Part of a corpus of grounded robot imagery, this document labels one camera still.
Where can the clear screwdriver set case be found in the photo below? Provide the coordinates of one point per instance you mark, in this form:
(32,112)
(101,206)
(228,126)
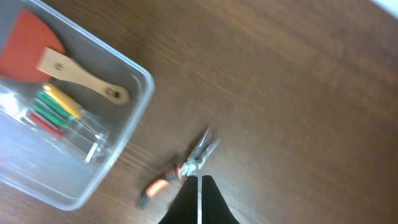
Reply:
(86,137)

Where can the red screwdriver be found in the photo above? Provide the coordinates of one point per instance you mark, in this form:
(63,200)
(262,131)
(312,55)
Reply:
(45,126)

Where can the orange black needle-nose pliers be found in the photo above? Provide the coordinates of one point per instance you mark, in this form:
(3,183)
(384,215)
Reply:
(176,172)

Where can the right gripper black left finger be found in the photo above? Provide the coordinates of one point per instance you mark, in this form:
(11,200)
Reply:
(184,208)

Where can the clear plastic container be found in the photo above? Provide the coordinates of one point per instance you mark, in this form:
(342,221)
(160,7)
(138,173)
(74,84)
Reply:
(43,170)

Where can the yellow screwdriver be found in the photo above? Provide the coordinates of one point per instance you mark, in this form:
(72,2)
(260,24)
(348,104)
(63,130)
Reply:
(67,103)

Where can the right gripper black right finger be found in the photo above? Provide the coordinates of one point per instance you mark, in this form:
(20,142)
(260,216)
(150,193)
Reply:
(213,206)

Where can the orange scraper with wooden handle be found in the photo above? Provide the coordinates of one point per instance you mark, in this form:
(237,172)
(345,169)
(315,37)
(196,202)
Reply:
(34,54)

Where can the green screwdriver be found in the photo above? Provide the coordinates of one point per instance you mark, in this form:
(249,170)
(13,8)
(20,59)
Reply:
(50,116)
(51,103)

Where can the green screwdriver right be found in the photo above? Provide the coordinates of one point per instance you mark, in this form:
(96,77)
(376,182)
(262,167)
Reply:
(51,103)

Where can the green screwdriver left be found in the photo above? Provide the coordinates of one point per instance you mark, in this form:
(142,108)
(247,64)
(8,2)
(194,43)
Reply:
(50,116)

